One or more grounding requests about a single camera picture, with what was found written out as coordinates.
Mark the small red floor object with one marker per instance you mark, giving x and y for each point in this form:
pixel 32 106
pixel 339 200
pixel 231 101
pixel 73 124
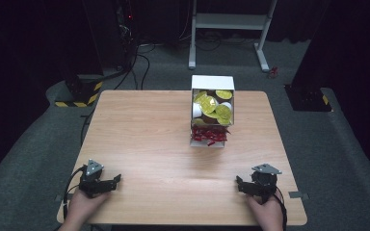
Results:
pixel 272 73

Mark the white cardboard box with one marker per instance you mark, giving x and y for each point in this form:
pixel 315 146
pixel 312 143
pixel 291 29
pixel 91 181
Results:
pixel 212 82

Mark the white metal stand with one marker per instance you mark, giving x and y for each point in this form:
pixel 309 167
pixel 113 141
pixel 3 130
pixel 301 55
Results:
pixel 228 21

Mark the grey tape piece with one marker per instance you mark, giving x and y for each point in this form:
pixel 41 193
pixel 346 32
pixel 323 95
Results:
pixel 298 194

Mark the person's left hand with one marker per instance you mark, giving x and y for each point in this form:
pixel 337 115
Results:
pixel 83 206

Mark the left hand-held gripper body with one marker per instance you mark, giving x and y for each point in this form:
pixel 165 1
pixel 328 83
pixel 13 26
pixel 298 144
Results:
pixel 90 183

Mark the black stand yellow-striped base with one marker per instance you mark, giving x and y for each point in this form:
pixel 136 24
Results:
pixel 83 93

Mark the dark equipment rack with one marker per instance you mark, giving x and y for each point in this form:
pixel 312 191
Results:
pixel 125 29

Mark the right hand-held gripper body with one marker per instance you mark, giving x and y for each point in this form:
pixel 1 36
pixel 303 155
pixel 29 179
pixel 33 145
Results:
pixel 264 181

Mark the person's right hand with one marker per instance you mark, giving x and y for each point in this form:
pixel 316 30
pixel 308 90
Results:
pixel 267 213

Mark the pile of gold-lidded cups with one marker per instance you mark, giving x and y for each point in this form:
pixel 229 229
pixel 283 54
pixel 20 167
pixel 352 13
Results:
pixel 212 106

